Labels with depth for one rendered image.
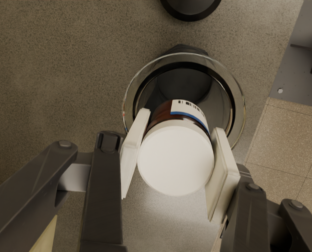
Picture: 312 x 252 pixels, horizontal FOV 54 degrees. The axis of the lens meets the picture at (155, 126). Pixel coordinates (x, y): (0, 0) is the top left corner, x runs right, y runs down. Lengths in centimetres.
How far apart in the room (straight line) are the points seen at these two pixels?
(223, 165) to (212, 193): 2
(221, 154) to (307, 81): 137
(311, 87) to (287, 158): 36
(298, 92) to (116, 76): 114
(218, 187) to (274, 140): 142
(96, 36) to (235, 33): 21
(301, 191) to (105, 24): 143
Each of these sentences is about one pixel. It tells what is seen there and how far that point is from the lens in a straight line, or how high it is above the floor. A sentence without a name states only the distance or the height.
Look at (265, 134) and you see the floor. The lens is 155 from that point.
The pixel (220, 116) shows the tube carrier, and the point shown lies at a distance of 32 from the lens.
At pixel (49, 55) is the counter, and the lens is 53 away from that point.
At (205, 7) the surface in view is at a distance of 45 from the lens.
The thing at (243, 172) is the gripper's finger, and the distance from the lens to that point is 18.
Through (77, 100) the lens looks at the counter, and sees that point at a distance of 52.
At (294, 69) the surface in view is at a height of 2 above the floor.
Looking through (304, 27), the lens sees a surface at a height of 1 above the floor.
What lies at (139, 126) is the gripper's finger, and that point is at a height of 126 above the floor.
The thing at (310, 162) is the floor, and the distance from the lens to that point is 168.
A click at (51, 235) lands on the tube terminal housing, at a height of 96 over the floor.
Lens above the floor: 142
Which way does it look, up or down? 71 degrees down
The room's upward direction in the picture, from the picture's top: 163 degrees counter-clockwise
